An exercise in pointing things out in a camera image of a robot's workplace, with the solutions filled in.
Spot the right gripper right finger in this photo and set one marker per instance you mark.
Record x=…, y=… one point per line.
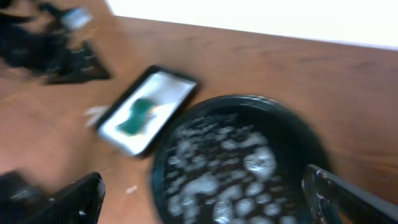
x=334, y=200

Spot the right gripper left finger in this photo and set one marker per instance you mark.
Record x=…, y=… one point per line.
x=79, y=202

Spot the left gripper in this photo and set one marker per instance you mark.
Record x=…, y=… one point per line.
x=47, y=52

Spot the green sponge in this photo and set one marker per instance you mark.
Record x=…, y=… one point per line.
x=138, y=115

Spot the black rectangular soap tray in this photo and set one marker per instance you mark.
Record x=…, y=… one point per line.
x=172, y=89

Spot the black round tray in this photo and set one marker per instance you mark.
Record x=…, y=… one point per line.
x=235, y=159

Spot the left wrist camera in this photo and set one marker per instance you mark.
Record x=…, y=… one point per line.
x=75, y=18

